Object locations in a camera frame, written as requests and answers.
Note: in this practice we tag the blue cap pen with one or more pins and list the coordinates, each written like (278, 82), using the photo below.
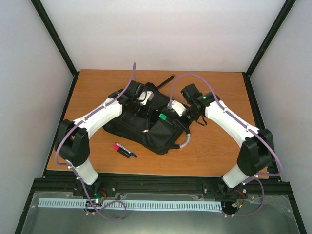
(132, 154)

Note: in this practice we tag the black student bag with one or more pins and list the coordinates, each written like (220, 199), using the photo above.
(153, 133)

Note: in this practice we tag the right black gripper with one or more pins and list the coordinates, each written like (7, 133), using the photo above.
(178, 121)

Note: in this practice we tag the black frame post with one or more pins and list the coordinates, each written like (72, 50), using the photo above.
(42, 13)
(281, 16)

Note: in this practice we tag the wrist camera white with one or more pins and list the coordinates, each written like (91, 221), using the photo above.
(178, 107)
(145, 97)

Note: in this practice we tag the green cap black highlighter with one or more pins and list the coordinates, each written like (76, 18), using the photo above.
(164, 118)

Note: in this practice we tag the pink cap black highlighter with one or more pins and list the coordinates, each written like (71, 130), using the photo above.
(122, 151)

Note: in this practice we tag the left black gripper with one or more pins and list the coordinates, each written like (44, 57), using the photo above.
(146, 112)

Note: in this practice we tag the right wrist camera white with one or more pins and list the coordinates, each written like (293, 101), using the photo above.
(178, 107)

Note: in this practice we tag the black aluminium rail base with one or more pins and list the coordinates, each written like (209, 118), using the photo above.
(111, 185)

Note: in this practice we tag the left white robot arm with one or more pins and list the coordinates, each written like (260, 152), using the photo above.
(72, 145)

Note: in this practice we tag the right black frame post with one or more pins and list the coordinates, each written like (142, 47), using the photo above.
(281, 16)

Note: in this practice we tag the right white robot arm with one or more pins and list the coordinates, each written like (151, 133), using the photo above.
(256, 146)

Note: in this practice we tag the left black frame post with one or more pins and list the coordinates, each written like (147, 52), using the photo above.
(42, 13)

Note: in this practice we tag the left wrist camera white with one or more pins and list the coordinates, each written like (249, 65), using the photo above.
(145, 97)

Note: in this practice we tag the light blue cable duct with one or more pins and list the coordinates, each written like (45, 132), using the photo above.
(132, 205)

